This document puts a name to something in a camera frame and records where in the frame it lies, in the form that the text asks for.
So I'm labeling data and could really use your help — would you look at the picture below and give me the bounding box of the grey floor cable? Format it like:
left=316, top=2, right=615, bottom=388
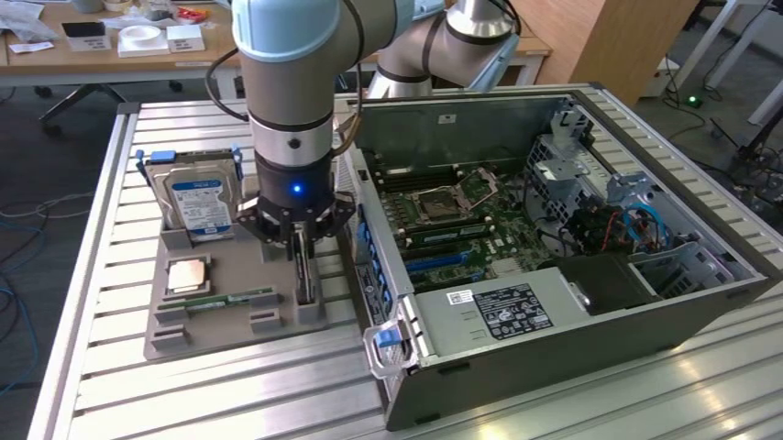
left=0, top=191, right=95, bottom=221

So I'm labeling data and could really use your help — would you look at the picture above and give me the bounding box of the blue case latch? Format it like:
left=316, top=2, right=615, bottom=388
left=371, top=329, right=400, bottom=363

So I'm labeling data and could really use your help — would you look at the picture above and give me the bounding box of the white box red button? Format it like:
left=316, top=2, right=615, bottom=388
left=642, top=57, right=682, bottom=100

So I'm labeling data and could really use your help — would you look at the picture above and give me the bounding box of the silver chipset heat sink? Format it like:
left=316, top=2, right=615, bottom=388
left=488, top=258, right=528, bottom=277

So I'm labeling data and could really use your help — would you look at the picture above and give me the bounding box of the black camera cable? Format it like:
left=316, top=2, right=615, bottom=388
left=204, top=45, right=252, bottom=123

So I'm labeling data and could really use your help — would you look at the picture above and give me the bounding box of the copper-coloured CPU chip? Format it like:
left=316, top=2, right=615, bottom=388
left=167, top=258, right=208, bottom=293

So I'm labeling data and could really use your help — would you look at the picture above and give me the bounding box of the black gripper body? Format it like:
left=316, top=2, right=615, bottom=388
left=255, top=153, right=336, bottom=226

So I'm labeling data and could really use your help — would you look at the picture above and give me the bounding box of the thin red wire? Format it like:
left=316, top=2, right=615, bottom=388
left=599, top=205, right=643, bottom=253

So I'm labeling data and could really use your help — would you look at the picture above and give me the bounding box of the silver disk bay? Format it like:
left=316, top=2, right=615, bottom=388
left=627, top=241, right=737, bottom=300

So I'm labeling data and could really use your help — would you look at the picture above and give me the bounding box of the hard disk in blue carrier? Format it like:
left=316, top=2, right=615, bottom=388
left=132, top=145, right=247, bottom=245

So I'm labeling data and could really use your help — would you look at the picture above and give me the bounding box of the grey parts rack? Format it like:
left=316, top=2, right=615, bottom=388
left=142, top=176, right=330, bottom=363

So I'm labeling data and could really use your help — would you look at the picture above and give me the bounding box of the black equipment stand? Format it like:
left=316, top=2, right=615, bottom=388
left=709, top=86, right=783, bottom=207

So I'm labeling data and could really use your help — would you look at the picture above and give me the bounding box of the wooden cabinet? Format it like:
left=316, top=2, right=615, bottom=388
left=512, top=0, right=702, bottom=107

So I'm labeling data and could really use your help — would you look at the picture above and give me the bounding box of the silver metal drive cage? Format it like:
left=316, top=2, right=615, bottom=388
left=524, top=107, right=659, bottom=216

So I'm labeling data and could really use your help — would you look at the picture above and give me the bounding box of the white table frame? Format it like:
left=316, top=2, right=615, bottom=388
left=670, top=0, right=783, bottom=126

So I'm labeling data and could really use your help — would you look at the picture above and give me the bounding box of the grey power supply unit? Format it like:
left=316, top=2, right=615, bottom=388
left=412, top=267, right=594, bottom=359

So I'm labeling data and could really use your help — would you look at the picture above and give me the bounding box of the green graphics card black shroud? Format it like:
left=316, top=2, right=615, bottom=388
left=291, top=224, right=320, bottom=304

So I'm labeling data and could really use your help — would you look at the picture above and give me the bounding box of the white square box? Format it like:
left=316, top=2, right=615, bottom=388
left=166, top=23, right=206, bottom=53

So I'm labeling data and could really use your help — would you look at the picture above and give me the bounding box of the blue expansion slot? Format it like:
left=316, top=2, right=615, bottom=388
left=403, top=250, right=467, bottom=275

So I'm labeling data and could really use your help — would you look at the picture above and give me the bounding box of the blue floor cable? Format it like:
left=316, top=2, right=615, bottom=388
left=0, top=219, right=48, bottom=395

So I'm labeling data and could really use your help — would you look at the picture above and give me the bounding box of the CPU socket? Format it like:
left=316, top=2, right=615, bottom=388
left=410, top=186, right=478, bottom=226

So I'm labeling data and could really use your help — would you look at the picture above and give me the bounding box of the green motherboard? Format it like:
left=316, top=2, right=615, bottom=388
left=363, top=150, right=555, bottom=294

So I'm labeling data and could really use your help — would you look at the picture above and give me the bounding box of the black and white box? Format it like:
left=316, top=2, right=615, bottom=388
left=60, top=21, right=114, bottom=52

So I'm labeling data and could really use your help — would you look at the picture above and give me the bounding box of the black wheeled chair base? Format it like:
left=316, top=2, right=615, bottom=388
left=34, top=80, right=184, bottom=137

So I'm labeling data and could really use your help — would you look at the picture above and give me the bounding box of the silver socket cover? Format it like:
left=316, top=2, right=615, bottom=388
left=452, top=165, right=502, bottom=204

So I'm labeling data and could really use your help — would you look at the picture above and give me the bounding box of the open grey PC case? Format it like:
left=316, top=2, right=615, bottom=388
left=320, top=85, right=770, bottom=433

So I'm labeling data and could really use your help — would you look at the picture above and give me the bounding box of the blue SATA wire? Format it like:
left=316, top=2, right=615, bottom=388
left=622, top=200, right=674, bottom=254

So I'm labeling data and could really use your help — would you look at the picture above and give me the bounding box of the clear plastic bag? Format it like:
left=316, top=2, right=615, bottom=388
left=0, top=2, right=60, bottom=42

